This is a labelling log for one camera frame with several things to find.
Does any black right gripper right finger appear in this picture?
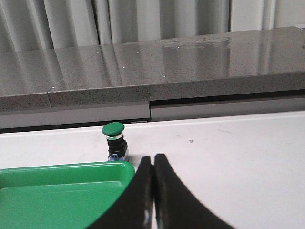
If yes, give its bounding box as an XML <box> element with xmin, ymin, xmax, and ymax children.
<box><xmin>154</xmin><ymin>154</ymin><xmax>233</xmax><ymax>229</ymax></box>

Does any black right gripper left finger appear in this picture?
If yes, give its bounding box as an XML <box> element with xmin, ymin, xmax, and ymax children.
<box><xmin>88</xmin><ymin>156</ymin><xmax>153</xmax><ymax>229</ymax></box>

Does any green mushroom push button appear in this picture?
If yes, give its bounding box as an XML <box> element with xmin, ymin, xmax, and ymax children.
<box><xmin>102</xmin><ymin>122</ymin><xmax>129</xmax><ymax>161</ymax></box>

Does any green plastic tray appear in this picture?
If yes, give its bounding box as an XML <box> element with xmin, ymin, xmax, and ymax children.
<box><xmin>0</xmin><ymin>162</ymin><xmax>135</xmax><ymax>229</ymax></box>

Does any grey granite counter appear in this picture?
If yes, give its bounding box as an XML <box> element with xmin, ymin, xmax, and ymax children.
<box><xmin>0</xmin><ymin>27</ymin><xmax>305</xmax><ymax>133</ymax></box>

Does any white pleated curtain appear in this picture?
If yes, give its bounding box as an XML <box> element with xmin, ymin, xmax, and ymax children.
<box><xmin>0</xmin><ymin>0</ymin><xmax>305</xmax><ymax>52</ymax></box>

